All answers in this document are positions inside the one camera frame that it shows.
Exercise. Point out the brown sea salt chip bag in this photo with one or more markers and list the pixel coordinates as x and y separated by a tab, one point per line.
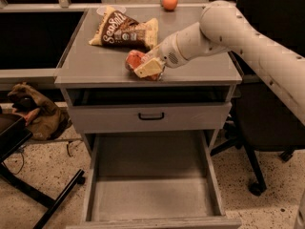
117	29

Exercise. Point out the black office chair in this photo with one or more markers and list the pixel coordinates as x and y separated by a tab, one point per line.
261	122

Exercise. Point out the open grey middle drawer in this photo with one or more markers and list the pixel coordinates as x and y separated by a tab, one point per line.
162	180

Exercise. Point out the closed grey top drawer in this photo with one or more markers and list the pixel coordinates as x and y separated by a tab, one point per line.
124	119

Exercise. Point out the grey drawer cabinet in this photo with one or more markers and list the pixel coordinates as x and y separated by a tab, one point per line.
96	76

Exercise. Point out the brown bag on floor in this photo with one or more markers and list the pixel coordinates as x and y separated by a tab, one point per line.
43	117

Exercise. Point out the orange fruit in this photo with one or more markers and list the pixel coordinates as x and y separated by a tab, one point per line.
169	4

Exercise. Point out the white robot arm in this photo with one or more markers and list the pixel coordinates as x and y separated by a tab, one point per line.
222	27

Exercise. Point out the black drawer handle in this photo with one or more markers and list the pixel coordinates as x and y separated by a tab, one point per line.
151	117

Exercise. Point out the red coke can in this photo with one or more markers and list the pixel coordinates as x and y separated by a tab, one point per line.
136	58

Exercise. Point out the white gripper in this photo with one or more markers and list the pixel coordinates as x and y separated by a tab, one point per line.
168	54

